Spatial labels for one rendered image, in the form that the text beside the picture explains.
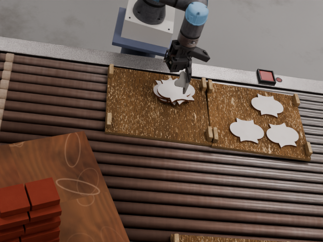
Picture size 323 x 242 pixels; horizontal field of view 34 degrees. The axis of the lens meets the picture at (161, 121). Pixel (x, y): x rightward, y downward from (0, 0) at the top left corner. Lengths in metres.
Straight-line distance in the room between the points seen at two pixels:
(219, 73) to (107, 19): 1.74
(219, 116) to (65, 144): 0.68
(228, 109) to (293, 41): 2.29
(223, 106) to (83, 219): 0.85
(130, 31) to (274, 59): 1.92
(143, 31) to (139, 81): 0.33
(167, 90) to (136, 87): 0.13
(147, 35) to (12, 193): 1.30
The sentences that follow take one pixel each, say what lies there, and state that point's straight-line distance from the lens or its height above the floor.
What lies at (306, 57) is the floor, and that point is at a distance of 4.30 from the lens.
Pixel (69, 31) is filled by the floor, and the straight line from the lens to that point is 3.77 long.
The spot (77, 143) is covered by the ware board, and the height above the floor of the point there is 1.04.
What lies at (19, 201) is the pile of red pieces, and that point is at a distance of 1.29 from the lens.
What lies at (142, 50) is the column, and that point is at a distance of 2.41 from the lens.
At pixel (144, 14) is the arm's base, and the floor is 1.01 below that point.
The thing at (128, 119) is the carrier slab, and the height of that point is 0.94.
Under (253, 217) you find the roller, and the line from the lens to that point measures 1.91.
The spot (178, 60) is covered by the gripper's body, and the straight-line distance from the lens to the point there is 1.92.
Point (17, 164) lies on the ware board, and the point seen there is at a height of 1.04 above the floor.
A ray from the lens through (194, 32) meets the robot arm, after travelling 1.84.
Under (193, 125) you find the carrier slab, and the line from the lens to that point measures 2.05.
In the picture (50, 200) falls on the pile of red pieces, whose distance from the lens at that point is 1.30.
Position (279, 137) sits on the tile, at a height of 0.95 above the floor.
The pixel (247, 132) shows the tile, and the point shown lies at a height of 0.95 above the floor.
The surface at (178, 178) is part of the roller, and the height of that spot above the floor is 0.91.
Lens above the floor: 2.41
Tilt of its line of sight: 47 degrees down
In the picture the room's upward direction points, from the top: 20 degrees clockwise
